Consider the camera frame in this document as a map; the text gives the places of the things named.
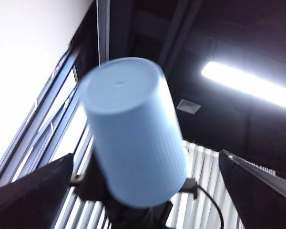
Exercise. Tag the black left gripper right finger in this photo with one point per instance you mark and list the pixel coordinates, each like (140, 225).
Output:
(264, 202)

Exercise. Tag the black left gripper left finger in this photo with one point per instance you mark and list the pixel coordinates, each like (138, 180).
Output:
(31, 198)

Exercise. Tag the blue ribbed cup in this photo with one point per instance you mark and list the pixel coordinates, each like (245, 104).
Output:
(133, 133)

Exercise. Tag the white window blinds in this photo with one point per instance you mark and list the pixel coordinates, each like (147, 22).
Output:
(205, 167)

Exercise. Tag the white ceiling light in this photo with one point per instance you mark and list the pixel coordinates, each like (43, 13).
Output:
(248, 83)

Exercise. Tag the square ceiling vent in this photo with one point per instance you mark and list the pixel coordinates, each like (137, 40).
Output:
(188, 106)

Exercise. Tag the dark window frame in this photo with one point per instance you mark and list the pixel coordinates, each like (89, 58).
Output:
(17, 143)

